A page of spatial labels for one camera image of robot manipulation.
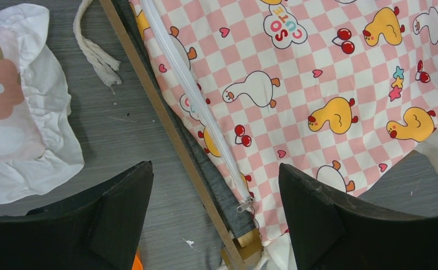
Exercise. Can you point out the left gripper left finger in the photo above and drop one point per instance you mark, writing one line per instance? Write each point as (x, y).
(98, 228)

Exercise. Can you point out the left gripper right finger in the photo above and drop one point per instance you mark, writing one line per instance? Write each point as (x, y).
(330, 229)

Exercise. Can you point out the wooden pet bed frame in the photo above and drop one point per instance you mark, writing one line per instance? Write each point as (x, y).
(243, 249)

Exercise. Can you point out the pink checkered duck blanket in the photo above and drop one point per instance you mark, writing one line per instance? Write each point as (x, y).
(341, 90)

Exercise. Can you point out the orange plastic arch piece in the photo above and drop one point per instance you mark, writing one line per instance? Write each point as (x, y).
(137, 263)

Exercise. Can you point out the white floral pillow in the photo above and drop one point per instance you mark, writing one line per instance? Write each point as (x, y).
(38, 148)

